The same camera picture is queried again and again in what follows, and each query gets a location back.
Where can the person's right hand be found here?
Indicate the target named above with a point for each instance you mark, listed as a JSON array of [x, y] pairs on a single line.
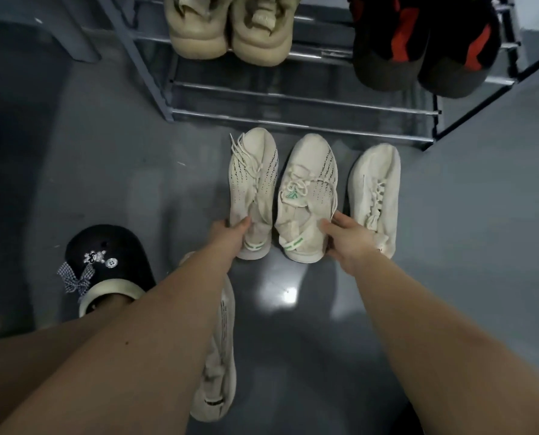
[[353, 246]]

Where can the person's left hand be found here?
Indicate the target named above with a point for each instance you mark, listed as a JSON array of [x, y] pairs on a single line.
[[228, 240]]

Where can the grey metal shoe rack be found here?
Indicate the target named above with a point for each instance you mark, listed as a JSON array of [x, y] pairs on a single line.
[[296, 99]]

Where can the black sneaker red stripe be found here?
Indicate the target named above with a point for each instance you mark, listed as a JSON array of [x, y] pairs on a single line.
[[459, 54], [387, 40]]

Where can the person's right forearm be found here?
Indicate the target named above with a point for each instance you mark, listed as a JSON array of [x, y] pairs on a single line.
[[455, 357]]

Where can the person's left forearm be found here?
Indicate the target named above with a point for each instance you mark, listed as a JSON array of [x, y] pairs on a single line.
[[129, 357]]

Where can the person's left black clog slipper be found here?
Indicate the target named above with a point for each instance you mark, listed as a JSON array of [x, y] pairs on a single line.
[[115, 249]]

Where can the person's left leg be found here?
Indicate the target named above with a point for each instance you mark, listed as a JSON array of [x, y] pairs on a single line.
[[25, 357]]

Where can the grey metal bench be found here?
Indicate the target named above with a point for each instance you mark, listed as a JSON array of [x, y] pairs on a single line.
[[65, 27]]

